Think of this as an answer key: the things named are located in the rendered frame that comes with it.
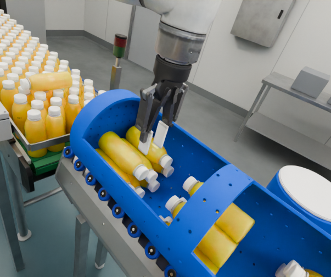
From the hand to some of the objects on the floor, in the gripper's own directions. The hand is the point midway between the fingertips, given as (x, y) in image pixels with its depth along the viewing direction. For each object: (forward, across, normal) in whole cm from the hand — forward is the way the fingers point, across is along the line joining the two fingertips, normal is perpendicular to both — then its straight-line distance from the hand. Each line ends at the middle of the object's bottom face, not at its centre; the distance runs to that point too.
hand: (152, 138), depth 56 cm
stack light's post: (+122, +40, +68) cm, 145 cm away
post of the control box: (+122, -25, +51) cm, 134 cm away
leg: (+122, +11, +24) cm, 124 cm away
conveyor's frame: (+122, +4, +116) cm, 168 cm away
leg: (+122, -3, +24) cm, 124 cm away
